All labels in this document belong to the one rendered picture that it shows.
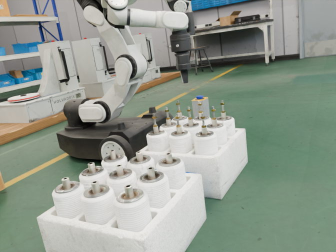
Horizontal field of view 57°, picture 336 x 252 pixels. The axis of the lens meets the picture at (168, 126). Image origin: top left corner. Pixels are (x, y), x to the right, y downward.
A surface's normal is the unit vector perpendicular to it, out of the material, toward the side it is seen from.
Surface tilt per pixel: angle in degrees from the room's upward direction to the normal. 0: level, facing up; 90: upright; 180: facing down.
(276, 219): 0
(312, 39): 90
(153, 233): 90
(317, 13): 90
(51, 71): 90
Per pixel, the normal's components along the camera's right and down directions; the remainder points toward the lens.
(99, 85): -0.45, 0.29
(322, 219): -0.14, -0.95
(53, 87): 0.88, 0.00
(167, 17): 0.19, 0.23
